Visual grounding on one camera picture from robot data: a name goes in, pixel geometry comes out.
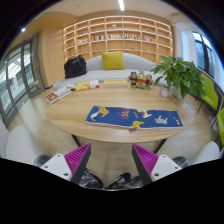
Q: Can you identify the blue printed towel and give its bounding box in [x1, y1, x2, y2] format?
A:
[85, 105, 184, 132]

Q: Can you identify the black bag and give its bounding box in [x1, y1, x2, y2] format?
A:
[63, 54, 88, 80]

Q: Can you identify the dark framed window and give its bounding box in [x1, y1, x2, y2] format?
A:
[191, 30, 218, 79]

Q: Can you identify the wooden wall shelf unit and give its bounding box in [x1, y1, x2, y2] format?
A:
[62, 14, 174, 64]

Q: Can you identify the white curtain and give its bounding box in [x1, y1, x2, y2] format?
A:
[173, 23, 198, 63]

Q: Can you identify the white chair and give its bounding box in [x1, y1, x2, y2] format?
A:
[0, 119, 51, 166]
[186, 141, 223, 166]

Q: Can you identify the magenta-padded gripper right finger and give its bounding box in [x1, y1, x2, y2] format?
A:
[131, 143, 183, 186]

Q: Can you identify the grey curved sofa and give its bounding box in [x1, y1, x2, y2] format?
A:
[52, 52, 168, 90]

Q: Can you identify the small white jar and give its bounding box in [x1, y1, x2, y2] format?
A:
[159, 85, 171, 98]

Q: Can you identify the yellow and white book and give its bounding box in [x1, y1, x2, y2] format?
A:
[75, 79, 101, 92]

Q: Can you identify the colourful figurine group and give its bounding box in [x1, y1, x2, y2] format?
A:
[128, 70, 154, 91]

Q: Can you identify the glass door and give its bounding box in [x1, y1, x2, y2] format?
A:
[0, 34, 46, 128]

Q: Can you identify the white and red book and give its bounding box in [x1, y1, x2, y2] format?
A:
[45, 84, 73, 105]

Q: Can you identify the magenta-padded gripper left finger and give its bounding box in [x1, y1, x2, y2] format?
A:
[39, 143, 92, 186]

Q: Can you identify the tan flat book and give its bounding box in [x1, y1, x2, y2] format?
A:
[102, 78, 129, 89]

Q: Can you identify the yellow cushion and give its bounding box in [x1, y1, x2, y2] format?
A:
[100, 50, 127, 71]

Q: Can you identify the green potted plant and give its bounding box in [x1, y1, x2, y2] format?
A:
[150, 55, 207, 100]

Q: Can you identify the ceiling strip light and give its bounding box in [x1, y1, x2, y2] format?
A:
[117, 0, 126, 12]

